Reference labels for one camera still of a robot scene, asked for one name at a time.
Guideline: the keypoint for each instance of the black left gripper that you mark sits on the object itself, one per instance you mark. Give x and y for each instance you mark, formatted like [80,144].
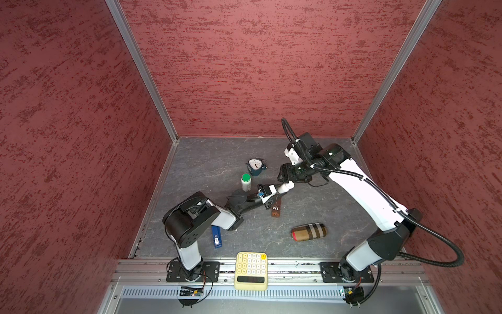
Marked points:
[267,205]

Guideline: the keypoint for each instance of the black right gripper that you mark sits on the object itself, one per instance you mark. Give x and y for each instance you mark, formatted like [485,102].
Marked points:
[287,171]

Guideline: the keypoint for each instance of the small white pill bottle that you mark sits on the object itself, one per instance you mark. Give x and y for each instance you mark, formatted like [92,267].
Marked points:
[285,187]

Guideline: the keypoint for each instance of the brown weekly pill organizer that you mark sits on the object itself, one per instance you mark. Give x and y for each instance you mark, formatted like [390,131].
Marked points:
[276,209]

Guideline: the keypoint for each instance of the green capped pill bottle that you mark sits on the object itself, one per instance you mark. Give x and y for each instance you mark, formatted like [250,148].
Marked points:
[246,182]

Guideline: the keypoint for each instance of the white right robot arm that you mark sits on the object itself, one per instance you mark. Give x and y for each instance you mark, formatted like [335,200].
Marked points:
[333,163]

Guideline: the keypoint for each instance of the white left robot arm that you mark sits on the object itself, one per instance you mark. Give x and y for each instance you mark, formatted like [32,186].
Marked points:
[186,222]

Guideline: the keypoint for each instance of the teal dial kitchen scale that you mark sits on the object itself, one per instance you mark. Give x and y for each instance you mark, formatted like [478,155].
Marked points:
[255,166]

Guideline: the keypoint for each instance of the plaid checkered pouch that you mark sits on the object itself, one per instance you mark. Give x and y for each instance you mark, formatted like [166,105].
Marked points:
[309,232]

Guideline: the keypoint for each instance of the yellow calculator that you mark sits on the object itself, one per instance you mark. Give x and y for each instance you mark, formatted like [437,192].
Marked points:
[251,271]

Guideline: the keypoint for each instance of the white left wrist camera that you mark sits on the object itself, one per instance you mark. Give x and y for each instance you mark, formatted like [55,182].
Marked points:
[265,192]

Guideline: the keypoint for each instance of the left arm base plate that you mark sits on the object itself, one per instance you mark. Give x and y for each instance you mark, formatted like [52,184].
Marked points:
[204,271]

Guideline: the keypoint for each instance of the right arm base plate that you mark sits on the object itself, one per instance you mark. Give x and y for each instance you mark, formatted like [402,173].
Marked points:
[331,272]

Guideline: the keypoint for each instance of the aluminium corner post right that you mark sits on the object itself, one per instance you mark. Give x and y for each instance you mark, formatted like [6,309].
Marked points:
[424,17]

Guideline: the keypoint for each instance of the aluminium corner post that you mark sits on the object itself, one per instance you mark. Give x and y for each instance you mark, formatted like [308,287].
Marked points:
[424,17]
[126,32]

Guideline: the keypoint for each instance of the aluminium corner post left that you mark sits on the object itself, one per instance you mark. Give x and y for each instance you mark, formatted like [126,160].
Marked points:
[126,32]

